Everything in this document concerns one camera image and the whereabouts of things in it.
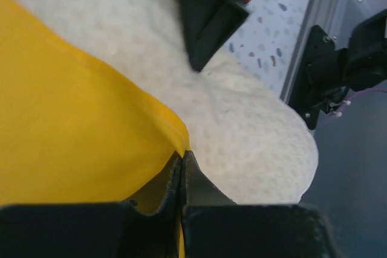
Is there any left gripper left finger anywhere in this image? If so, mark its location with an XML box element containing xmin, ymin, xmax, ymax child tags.
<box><xmin>1</xmin><ymin>153</ymin><xmax>182</xmax><ymax>257</ymax></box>

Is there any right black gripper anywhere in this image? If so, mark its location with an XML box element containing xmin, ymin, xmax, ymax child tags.
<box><xmin>177</xmin><ymin>0</ymin><xmax>251</xmax><ymax>72</ymax></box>

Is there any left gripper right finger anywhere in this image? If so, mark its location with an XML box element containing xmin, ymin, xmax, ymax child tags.
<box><xmin>181</xmin><ymin>151</ymin><xmax>339</xmax><ymax>257</ymax></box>

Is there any cream yellow-edged pillow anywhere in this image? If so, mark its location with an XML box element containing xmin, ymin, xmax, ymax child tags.
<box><xmin>18</xmin><ymin>0</ymin><xmax>318</xmax><ymax>204</ymax></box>

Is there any yellow pillowcase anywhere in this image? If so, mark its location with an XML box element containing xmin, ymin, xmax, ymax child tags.
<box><xmin>0</xmin><ymin>0</ymin><xmax>191</xmax><ymax>258</ymax></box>

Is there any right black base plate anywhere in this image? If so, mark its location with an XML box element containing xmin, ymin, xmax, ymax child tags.
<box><xmin>288</xmin><ymin>25</ymin><xmax>346</xmax><ymax>130</ymax></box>

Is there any aluminium mounting rail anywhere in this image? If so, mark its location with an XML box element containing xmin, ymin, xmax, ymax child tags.
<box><xmin>280</xmin><ymin>0</ymin><xmax>339</xmax><ymax>104</ymax></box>

